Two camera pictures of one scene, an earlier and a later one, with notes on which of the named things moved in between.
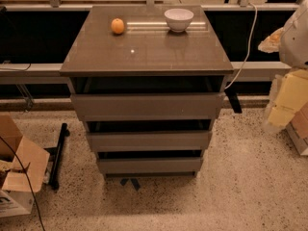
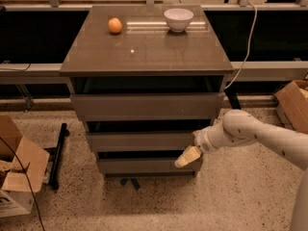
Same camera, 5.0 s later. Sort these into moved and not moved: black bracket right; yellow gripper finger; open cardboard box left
Moved: yellow gripper finger
Not moved: open cardboard box left; black bracket right
